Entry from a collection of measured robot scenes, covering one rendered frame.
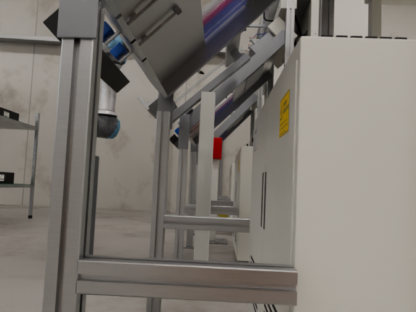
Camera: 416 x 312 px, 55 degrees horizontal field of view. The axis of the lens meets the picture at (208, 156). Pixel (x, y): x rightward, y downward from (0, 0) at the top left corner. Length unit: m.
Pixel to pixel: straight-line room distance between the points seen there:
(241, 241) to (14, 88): 5.49
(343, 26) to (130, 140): 4.66
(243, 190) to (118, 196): 4.51
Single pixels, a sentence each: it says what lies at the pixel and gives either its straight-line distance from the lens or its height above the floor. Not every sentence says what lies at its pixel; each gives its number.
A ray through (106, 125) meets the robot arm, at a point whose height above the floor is 0.72.
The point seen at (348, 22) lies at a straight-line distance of 2.23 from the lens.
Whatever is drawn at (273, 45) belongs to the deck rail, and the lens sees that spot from 2.11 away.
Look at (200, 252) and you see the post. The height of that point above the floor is 0.14.
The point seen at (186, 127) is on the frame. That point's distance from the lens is 1.95.
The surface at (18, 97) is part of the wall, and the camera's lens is 6.90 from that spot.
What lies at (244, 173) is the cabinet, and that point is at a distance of 1.97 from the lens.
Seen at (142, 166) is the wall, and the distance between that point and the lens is 6.31.
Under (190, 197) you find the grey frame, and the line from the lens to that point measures 2.69.
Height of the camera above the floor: 0.41
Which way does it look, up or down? 4 degrees up
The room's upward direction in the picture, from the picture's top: 3 degrees clockwise
